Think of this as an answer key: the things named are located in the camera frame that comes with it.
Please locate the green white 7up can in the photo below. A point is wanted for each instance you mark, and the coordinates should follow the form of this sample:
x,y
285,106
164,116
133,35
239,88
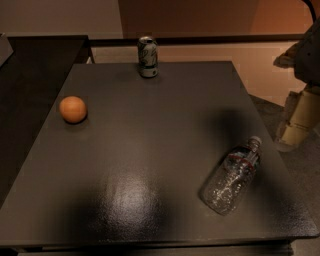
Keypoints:
x,y
147,57

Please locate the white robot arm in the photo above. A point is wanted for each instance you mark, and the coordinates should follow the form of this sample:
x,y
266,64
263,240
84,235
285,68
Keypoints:
x,y
301,112

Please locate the orange fruit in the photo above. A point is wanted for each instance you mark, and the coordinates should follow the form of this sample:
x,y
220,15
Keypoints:
x,y
73,109

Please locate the clear plastic water bottle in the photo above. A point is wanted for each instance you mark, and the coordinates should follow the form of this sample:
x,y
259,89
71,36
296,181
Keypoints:
x,y
226,186

